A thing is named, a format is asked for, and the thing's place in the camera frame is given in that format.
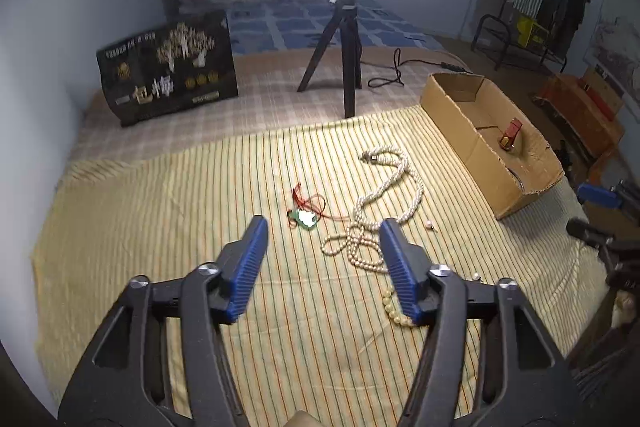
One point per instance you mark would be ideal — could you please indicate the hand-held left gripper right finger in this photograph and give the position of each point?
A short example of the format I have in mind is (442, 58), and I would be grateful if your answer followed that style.
(400, 267)

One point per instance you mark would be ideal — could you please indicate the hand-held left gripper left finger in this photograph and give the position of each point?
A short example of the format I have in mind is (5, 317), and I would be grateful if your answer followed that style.
(247, 267)

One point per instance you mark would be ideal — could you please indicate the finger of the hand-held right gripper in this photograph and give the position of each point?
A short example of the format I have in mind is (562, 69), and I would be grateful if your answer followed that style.
(587, 233)
(597, 196)

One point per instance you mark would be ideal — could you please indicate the cardboard box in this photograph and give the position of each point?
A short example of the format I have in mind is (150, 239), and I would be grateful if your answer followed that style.
(490, 162)

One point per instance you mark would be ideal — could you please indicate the yellow striped cloth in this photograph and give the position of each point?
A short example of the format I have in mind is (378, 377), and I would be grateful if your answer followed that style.
(200, 207)

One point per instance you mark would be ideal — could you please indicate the orange cloth-covered chest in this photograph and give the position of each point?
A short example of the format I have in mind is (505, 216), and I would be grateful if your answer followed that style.
(580, 117)

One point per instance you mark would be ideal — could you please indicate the red watch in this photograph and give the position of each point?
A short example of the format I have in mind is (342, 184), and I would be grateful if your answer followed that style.
(511, 134)

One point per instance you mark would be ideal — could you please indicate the beige checked sheet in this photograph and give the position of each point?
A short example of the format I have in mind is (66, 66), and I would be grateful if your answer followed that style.
(280, 107)

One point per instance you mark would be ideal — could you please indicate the beige cloth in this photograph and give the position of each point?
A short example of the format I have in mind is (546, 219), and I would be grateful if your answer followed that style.
(306, 421)

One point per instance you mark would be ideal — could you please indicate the yellow box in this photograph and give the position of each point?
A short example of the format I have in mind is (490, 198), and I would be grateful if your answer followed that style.
(530, 32)

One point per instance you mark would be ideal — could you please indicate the black printed bag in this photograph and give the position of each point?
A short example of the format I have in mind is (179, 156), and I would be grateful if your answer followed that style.
(165, 72)

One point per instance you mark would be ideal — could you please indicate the black tripod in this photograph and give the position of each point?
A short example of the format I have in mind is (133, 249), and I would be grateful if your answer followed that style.
(350, 57)

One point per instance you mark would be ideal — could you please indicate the blue patterned sheet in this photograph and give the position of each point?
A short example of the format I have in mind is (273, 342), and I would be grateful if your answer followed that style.
(280, 24)

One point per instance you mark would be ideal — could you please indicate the landscape wall painting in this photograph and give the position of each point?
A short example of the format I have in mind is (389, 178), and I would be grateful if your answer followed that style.
(615, 42)

